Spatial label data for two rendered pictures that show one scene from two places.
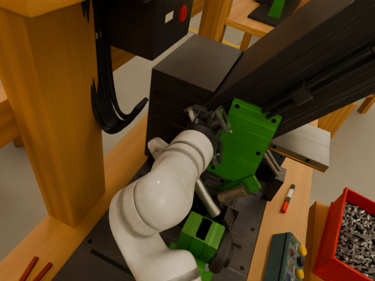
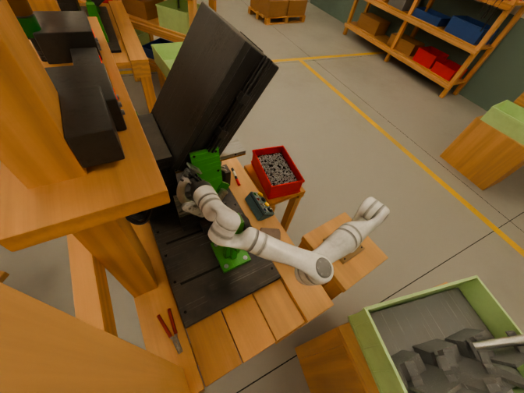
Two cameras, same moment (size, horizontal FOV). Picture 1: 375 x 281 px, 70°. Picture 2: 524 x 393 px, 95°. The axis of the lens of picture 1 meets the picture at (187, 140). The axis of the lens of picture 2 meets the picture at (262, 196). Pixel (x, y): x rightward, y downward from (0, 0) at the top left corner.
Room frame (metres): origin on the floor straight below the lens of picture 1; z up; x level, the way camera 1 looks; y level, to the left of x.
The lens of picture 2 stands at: (-0.09, 0.25, 1.91)
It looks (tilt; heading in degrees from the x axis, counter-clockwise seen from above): 51 degrees down; 306
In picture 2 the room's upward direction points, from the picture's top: 13 degrees clockwise
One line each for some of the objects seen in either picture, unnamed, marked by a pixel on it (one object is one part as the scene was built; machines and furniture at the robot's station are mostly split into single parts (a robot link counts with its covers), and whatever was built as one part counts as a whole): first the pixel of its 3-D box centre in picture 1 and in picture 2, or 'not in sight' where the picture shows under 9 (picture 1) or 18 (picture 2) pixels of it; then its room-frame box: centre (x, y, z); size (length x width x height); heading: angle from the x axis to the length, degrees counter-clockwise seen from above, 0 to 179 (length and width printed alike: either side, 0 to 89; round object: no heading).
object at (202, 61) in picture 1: (192, 104); (148, 168); (0.75, 0.01, 1.07); 0.30 x 0.18 x 0.34; 165
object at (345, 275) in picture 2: not in sight; (344, 248); (-0.09, -0.55, 0.83); 0.32 x 0.32 x 0.04; 79
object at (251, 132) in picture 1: (244, 137); (204, 167); (0.52, -0.14, 1.17); 0.13 x 0.12 x 0.20; 165
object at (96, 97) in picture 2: not in sight; (92, 124); (0.38, 0.19, 1.59); 0.15 x 0.07 x 0.07; 165
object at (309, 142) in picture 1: (263, 126); (200, 151); (0.66, -0.21, 1.11); 0.39 x 0.16 x 0.03; 75
